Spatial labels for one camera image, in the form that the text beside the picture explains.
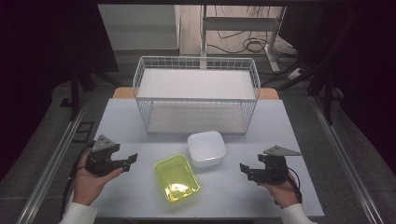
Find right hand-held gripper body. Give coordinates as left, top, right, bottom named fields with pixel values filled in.
left=247, top=145, right=303, bottom=185

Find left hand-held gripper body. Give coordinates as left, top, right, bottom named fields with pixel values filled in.
left=84, top=134, right=123, bottom=177

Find white square bowl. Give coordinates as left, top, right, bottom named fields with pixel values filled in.
left=187, top=130, right=227, bottom=169

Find green plastic container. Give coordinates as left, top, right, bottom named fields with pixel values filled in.
left=153, top=153, right=202, bottom=204

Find white wire rack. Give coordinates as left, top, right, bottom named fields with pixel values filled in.
left=133, top=55, right=262, bottom=135

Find person's right hand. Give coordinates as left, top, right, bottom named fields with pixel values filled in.
left=256, top=172, right=301, bottom=210

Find person's left hand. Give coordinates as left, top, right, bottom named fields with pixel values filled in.
left=72, top=152, right=124, bottom=206

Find wooden board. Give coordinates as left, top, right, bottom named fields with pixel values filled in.
left=111, top=86, right=280, bottom=101

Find black stand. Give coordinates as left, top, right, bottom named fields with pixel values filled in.
left=261, top=59, right=345, bottom=126
left=68, top=62, right=121, bottom=123

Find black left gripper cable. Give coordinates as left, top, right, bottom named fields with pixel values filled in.
left=60, top=140, right=96, bottom=219

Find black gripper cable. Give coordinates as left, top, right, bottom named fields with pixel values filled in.
left=60, top=140, right=96, bottom=219
left=274, top=167, right=304, bottom=206

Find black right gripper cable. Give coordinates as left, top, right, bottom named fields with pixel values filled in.
left=274, top=167, right=304, bottom=206

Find aluminium rail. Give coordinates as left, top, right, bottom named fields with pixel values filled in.
left=308, top=95, right=387, bottom=224
left=16, top=92, right=92, bottom=224

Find black floor cables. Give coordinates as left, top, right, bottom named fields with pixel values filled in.
left=206, top=6, right=300, bottom=68

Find white desk frame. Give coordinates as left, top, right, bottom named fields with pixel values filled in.
left=200, top=5, right=288, bottom=74

